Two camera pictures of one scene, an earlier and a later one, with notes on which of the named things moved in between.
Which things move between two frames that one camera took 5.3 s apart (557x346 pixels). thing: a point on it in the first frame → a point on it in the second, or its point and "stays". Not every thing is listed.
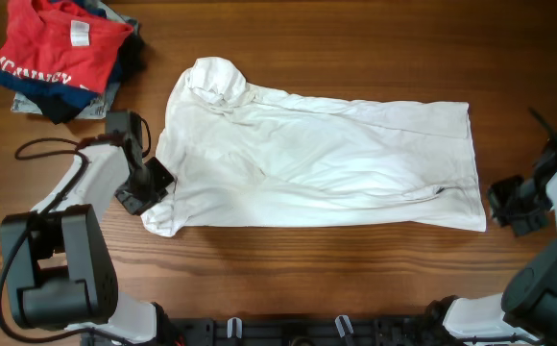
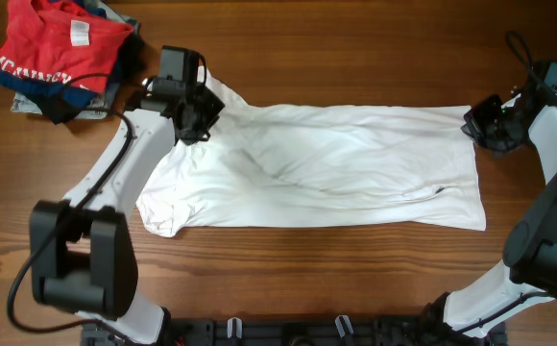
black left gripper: [149, 187] → [202, 115]
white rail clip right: [344, 325] stays
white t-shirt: [240, 154] stays
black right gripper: [507, 206] → [483, 127]
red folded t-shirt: [61, 41] stays
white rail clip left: [238, 328] stays
